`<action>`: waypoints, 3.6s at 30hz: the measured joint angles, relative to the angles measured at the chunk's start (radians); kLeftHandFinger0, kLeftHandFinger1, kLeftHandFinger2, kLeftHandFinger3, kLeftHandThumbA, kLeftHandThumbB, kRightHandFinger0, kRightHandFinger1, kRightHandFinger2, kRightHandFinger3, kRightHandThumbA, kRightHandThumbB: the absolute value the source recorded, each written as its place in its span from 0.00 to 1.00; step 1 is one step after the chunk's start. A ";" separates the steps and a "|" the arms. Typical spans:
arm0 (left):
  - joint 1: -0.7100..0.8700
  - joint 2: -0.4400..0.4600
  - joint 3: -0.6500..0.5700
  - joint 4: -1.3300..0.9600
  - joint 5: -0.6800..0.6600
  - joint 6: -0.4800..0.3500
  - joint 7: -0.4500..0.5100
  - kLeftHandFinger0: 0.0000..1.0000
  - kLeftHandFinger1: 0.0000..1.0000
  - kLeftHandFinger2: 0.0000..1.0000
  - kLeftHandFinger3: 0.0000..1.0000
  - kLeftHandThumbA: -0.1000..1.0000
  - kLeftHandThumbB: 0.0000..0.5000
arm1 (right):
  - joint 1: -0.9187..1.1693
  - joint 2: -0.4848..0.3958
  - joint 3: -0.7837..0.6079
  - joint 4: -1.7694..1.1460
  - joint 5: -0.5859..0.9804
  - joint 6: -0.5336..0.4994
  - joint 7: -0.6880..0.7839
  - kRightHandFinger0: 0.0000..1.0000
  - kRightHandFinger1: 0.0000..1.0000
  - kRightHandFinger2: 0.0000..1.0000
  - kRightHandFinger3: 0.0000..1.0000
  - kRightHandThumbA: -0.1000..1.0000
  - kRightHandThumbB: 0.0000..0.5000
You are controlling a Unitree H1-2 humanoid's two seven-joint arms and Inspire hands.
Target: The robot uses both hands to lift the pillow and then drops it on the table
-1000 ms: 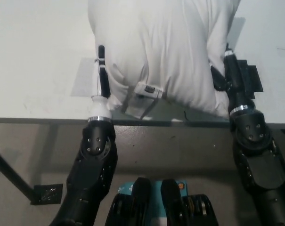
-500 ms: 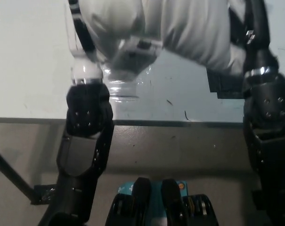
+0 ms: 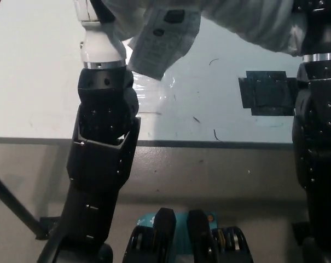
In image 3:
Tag white pillow with care label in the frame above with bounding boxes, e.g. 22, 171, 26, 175
99, 0, 308, 82

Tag black table leg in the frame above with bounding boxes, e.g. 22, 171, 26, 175
0, 167, 47, 241

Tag black tape patch on table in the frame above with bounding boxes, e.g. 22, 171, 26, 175
237, 70, 298, 116

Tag black robot body, teal tops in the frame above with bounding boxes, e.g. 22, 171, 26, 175
122, 207, 254, 263

